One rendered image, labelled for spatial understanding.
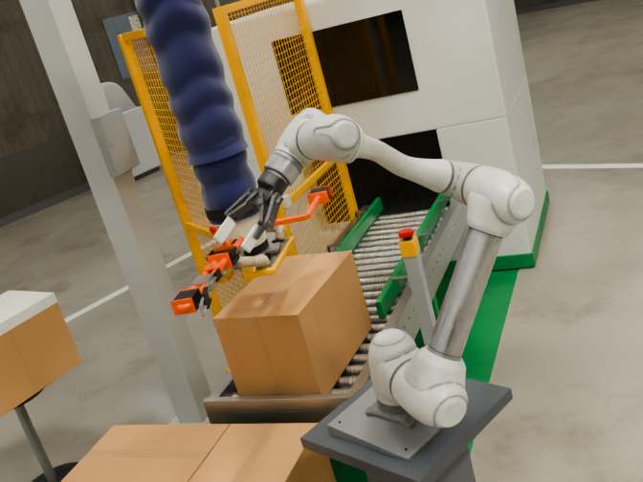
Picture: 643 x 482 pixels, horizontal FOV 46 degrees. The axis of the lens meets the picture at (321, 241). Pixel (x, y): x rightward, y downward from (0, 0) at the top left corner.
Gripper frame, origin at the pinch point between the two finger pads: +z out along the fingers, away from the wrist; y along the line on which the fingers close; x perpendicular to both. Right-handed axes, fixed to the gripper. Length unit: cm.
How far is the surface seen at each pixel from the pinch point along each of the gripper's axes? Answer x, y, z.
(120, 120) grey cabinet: -25, 198, -54
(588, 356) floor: -238, 45, -84
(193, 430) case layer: -94, 100, 49
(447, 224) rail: -196, 139, -122
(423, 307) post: -134, 62, -46
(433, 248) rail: -179, 121, -97
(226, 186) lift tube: -31, 80, -32
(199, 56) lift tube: 7, 78, -60
